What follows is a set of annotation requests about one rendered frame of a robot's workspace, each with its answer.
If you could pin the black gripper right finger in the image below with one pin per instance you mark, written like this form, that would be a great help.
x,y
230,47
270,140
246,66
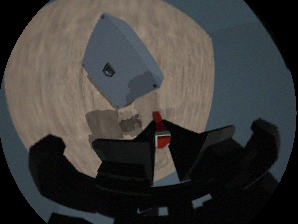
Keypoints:
x,y
187,147

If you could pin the red peg with white end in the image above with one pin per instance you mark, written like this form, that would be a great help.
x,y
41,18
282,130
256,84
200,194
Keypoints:
x,y
162,134

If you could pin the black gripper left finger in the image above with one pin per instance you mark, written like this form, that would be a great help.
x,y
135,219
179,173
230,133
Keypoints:
x,y
137,151

